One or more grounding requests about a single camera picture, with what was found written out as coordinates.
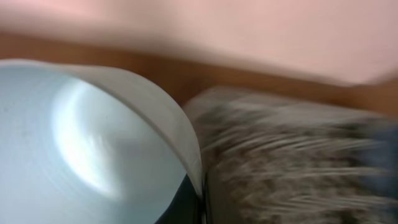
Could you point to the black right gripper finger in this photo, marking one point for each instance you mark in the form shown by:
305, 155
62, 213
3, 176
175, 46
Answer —
185, 208

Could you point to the small light blue bowl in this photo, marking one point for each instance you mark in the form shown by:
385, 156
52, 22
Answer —
89, 144

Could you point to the large blue plate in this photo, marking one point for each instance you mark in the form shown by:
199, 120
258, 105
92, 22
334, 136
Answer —
383, 156

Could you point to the grey dishwasher rack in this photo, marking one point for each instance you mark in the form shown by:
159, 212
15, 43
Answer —
271, 159

